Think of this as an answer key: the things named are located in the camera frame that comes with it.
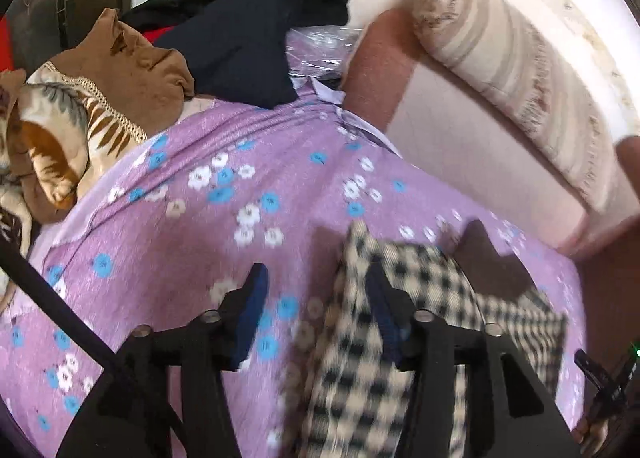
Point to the person's right hand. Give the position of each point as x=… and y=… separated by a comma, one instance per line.
x=591, y=435

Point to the brown cloth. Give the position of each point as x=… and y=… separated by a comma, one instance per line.
x=130, y=68

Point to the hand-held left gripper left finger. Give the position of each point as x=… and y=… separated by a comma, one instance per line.
x=249, y=320

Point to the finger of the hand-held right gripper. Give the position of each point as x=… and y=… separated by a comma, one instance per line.
x=587, y=364

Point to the purple floral bed sheet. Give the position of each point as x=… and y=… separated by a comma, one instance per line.
x=200, y=238

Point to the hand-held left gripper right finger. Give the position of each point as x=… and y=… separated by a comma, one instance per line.
x=387, y=325

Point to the leaf print brown blanket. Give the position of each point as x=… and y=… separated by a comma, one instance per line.
x=55, y=138

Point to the clear plastic bag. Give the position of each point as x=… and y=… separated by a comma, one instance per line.
x=320, y=51

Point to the striped bolster pillow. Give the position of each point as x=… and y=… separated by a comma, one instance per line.
x=530, y=73

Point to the navy garment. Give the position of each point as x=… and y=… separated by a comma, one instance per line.
x=240, y=48

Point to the black and cream checkered coat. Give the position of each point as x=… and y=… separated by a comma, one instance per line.
x=350, y=388

